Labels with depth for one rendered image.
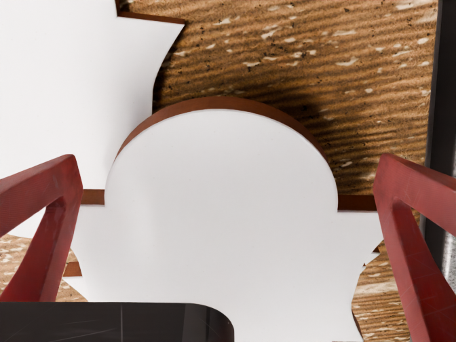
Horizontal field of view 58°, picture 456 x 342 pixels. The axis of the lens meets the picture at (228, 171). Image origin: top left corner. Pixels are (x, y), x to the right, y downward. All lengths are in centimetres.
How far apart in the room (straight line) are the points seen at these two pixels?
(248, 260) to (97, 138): 8
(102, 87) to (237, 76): 5
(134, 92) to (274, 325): 11
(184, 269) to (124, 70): 8
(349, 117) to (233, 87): 5
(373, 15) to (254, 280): 11
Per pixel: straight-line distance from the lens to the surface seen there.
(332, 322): 19
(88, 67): 17
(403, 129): 20
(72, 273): 19
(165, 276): 16
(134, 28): 16
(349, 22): 18
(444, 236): 29
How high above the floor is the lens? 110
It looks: 55 degrees down
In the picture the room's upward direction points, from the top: 179 degrees counter-clockwise
